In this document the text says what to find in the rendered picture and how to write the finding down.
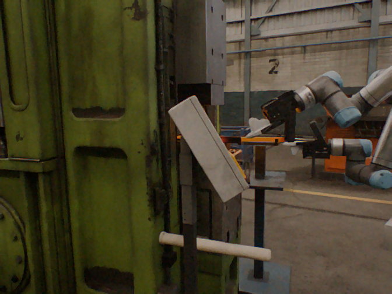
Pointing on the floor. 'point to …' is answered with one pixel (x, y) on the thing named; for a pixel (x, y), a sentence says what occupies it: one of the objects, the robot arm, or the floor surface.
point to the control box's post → (189, 231)
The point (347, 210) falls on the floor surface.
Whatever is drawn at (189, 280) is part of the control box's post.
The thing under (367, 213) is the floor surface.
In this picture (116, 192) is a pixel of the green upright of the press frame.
